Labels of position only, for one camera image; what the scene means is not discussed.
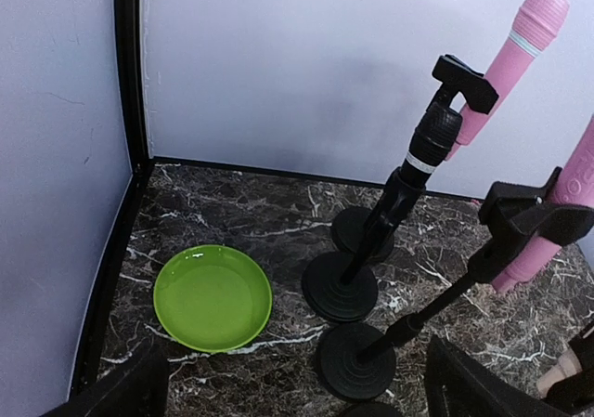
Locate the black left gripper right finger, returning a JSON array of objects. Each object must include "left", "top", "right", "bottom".
[{"left": 425, "top": 335, "right": 593, "bottom": 417}]

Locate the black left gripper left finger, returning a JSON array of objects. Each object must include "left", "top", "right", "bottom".
[{"left": 46, "top": 342, "right": 169, "bottom": 417}]

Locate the black clip mic stand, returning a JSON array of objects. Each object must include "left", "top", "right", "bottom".
[{"left": 316, "top": 166, "right": 594, "bottom": 402}]

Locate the tall beige microphone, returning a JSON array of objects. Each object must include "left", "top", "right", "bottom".
[{"left": 536, "top": 348, "right": 582, "bottom": 398}]

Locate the round-base stand of tall beige mic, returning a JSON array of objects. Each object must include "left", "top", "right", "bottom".
[{"left": 338, "top": 319, "right": 594, "bottom": 417}]

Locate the black stand with textured grip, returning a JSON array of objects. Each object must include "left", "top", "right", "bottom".
[{"left": 302, "top": 54, "right": 498, "bottom": 323}]

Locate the back round-base mic stand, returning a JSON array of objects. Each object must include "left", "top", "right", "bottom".
[{"left": 330, "top": 206, "right": 394, "bottom": 263}]

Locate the front pink microphone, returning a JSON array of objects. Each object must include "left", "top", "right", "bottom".
[{"left": 491, "top": 123, "right": 593, "bottom": 293}]

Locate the pink microphone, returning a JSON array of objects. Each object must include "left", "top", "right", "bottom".
[
  {"left": 491, "top": 123, "right": 593, "bottom": 293},
  {"left": 445, "top": 0, "right": 570, "bottom": 160}
]

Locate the back pink microphone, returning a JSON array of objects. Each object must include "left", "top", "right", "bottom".
[{"left": 445, "top": 0, "right": 570, "bottom": 160}]

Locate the green round plate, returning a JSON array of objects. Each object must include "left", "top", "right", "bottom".
[{"left": 153, "top": 244, "right": 273, "bottom": 354}]

